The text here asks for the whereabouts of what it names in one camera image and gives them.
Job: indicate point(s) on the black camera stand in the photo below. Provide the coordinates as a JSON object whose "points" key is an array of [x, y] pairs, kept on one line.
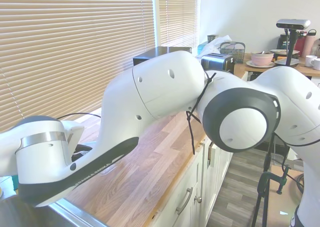
{"points": [[291, 47]]}

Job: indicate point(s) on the brown cardboard box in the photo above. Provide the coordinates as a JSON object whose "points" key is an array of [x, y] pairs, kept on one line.
{"points": [[287, 199]]}

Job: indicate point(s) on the clear plastic food container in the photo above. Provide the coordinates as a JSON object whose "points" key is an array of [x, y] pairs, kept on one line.
{"points": [[111, 168]]}

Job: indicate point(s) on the red water bottle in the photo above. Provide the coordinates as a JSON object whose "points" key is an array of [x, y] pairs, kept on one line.
{"points": [[301, 45]]}

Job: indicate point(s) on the white plate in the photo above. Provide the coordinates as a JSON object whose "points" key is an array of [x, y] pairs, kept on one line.
{"points": [[252, 64]]}

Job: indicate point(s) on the black microwave oven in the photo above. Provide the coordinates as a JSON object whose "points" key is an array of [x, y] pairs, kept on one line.
{"points": [[160, 52]]}

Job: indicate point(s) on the silver cabinet knob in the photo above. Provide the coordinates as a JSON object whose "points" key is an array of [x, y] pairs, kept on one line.
{"points": [[198, 199]]}

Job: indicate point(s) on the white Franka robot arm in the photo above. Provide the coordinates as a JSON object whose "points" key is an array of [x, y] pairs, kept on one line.
{"points": [[160, 87]]}

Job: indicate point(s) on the grey camera on stand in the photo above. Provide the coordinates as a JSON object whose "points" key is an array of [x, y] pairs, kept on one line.
{"points": [[293, 24]]}

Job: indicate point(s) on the narrow beige window blind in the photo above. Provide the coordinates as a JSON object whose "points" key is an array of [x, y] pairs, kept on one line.
{"points": [[178, 17]]}

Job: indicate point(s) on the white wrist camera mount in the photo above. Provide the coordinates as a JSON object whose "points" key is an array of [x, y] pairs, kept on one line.
{"points": [[74, 134]]}

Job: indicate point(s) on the pink water bottle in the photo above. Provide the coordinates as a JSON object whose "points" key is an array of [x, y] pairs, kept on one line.
{"points": [[311, 44]]}

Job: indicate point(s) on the white mug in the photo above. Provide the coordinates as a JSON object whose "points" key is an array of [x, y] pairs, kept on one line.
{"points": [[312, 61]]}

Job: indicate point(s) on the pink bowl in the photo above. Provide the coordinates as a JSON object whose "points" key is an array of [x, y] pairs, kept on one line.
{"points": [[261, 58]]}

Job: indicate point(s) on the green cutlery drainer basket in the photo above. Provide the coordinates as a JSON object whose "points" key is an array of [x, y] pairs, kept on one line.
{"points": [[235, 52]]}

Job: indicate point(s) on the wide beige window blind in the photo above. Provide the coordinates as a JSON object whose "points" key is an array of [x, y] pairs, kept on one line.
{"points": [[75, 44]]}

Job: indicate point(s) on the white plastic bag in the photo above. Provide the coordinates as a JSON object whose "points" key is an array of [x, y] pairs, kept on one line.
{"points": [[215, 45]]}

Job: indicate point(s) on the silver toaster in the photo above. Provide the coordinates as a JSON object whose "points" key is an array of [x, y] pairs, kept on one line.
{"points": [[217, 61]]}

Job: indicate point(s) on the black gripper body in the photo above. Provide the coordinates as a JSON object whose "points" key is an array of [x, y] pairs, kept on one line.
{"points": [[79, 154]]}

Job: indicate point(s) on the green and black clamp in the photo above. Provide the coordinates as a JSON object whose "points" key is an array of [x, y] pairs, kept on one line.
{"points": [[284, 179]]}

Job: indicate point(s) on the white kitchen cabinet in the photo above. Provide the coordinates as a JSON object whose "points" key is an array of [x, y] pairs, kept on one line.
{"points": [[200, 182]]}

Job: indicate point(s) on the stainless steel sink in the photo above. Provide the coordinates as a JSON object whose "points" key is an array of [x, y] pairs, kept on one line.
{"points": [[50, 215]]}

